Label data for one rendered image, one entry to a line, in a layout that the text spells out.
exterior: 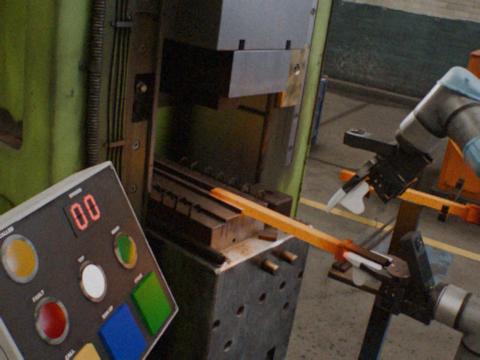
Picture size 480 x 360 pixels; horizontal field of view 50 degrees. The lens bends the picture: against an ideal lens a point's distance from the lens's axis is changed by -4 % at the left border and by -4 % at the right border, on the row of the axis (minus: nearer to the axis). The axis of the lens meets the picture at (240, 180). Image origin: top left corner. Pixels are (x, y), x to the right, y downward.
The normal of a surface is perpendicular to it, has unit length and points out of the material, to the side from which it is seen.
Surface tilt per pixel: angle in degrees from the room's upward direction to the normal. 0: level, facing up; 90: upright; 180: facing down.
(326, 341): 0
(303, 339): 0
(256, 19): 90
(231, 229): 90
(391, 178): 90
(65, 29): 90
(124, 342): 60
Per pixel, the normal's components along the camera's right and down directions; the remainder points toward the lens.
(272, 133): 0.76, 0.33
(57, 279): 0.89, -0.28
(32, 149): -0.64, 0.18
